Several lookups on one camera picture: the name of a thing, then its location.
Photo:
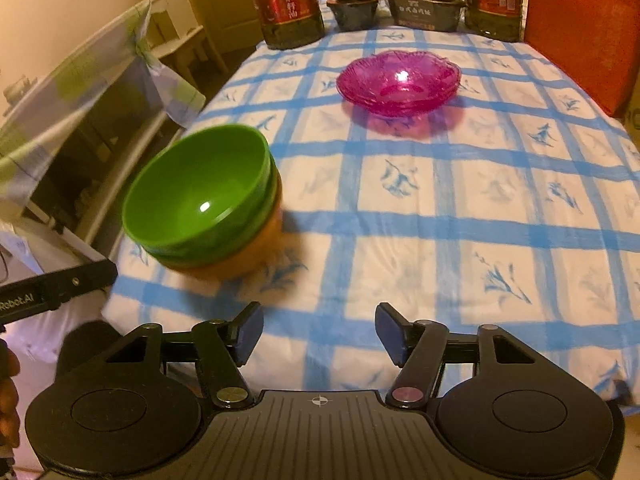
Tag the red fabric bag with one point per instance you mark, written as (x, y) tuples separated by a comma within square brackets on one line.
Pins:
[(585, 30)]

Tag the blue checked tablecloth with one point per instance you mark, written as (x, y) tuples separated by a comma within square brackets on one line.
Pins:
[(425, 210)]

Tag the dark plastic food tray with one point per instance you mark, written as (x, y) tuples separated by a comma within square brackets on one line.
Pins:
[(354, 14)]

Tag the red label oil bottle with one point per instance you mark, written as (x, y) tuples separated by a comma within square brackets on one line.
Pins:
[(497, 0), (287, 5)]

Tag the person's left hand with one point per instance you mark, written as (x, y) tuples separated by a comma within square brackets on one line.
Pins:
[(7, 410)]

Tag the green plastic bowl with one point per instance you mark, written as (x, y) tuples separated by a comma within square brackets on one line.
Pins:
[(262, 210), (200, 195)]

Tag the dark rectangular food box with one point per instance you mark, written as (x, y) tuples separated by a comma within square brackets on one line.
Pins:
[(425, 14)]

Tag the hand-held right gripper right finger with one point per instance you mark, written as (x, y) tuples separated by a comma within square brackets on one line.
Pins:
[(390, 335)]

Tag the orange plastic bowl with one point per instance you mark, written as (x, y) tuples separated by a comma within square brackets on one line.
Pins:
[(250, 255)]

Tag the pink transparent flower-pattern plate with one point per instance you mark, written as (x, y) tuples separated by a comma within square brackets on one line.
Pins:
[(400, 109), (400, 77)]

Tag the white wooden shelf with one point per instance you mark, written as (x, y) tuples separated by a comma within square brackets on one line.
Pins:
[(180, 45)]

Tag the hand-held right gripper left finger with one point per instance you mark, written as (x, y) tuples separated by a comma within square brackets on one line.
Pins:
[(250, 332)]

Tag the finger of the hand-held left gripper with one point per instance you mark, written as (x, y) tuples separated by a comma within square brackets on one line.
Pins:
[(82, 280)]

